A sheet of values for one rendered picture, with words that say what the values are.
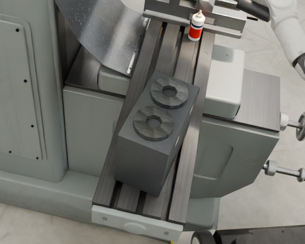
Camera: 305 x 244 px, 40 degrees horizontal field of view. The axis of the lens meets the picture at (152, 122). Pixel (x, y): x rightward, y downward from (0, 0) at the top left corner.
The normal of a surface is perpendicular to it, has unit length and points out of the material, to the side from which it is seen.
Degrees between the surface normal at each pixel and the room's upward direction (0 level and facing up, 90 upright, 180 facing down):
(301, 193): 0
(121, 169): 90
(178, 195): 0
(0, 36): 88
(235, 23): 90
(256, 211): 0
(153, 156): 90
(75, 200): 68
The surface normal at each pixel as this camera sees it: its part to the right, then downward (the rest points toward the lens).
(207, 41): 0.11, -0.62
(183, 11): -0.21, 0.76
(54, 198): -0.14, 0.47
